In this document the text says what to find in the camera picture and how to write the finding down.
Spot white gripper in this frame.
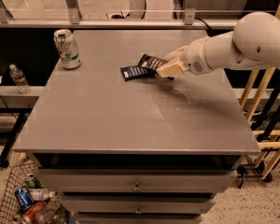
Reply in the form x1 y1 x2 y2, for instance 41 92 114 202
156 36 212 77

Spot black chocolate rxbar wrapper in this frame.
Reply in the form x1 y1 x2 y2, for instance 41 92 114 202
138 54 167 74

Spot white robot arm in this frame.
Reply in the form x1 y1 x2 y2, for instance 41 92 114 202
157 12 280 77

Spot blue blueberry rxbar wrapper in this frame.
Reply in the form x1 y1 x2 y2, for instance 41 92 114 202
120 65 153 81

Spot grey drawer cabinet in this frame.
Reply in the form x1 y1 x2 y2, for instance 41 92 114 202
14 30 259 224

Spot white green soda can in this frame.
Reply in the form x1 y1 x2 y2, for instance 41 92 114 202
53 29 81 69

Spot clear plastic water bottle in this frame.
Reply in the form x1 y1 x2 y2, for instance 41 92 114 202
9 64 31 94

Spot grey side bench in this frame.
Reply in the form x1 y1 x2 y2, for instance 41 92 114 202
0 86 44 168

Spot metal railing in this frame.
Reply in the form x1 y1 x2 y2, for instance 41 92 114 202
0 0 280 31

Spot plastic bottle in basket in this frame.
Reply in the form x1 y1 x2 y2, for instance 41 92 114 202
29 189 56 201

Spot blue soda can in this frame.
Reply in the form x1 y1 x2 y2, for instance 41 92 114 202
14 187 34 211

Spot red soda can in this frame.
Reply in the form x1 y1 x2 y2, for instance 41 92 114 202
21 202 46 224

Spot black cable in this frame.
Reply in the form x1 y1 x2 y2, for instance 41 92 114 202
194 17 217 37

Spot yellow wheeled cart frame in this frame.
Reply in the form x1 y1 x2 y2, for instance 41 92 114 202
237 67 280 189

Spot wire mesh basket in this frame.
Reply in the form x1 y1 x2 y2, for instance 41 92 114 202
0 163 68 224

